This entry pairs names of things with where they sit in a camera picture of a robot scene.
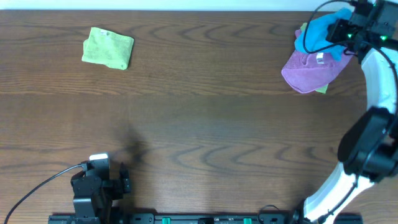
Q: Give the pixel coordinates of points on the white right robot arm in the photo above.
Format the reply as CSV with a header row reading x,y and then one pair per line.
x,y
368,151

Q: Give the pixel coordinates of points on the blue microfiber cloth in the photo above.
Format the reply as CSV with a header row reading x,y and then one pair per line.
x,y
317,32

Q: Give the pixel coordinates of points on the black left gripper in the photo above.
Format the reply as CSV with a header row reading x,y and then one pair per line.
x,y
124,182

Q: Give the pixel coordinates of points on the purple microfiber cloth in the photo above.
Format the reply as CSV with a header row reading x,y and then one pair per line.
x,y
294,75

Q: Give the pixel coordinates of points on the folded green cloth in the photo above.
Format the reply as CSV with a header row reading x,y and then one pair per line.
x,y
107,48

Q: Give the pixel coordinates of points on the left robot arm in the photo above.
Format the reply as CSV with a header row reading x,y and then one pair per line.
x,y
94,192

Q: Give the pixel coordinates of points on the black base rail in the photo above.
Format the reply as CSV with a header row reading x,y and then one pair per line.
x,y
148,218

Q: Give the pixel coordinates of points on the green cloth under purple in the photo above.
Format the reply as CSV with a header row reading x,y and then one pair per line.
x,y
322,90

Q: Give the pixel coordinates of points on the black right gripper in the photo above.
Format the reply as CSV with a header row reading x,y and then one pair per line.
x,y
336,27

